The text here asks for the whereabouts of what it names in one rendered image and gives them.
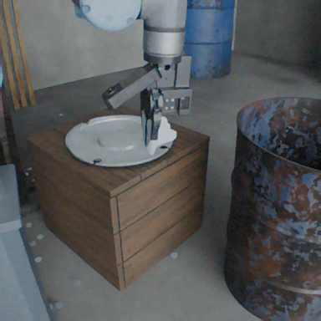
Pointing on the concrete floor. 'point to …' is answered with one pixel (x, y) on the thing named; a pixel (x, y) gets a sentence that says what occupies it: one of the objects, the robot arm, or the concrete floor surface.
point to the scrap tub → (277, 211)
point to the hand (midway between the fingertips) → (147, 149)
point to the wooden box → (120, 200)
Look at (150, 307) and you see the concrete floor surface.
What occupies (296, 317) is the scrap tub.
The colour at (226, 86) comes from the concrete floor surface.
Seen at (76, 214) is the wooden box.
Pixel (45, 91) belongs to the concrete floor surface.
